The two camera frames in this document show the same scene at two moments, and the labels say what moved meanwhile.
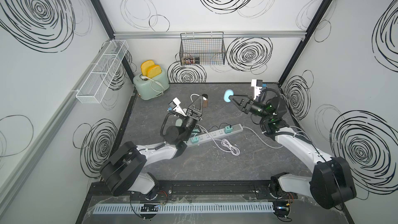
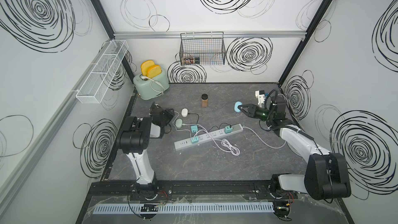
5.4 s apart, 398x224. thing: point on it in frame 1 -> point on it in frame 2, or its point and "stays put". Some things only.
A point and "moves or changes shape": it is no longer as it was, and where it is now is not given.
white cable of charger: (190, 96) moves or changes shape
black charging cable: (218, 128) stays put
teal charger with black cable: (228, 129) stays put
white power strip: (210, 135) stays put
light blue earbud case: (228, 93) moves or changes shape
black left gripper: (194, 116) -> (168, 114)
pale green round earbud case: (179, 122) stays put
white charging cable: (224, 145) stays put
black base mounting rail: (244, 191) stays put
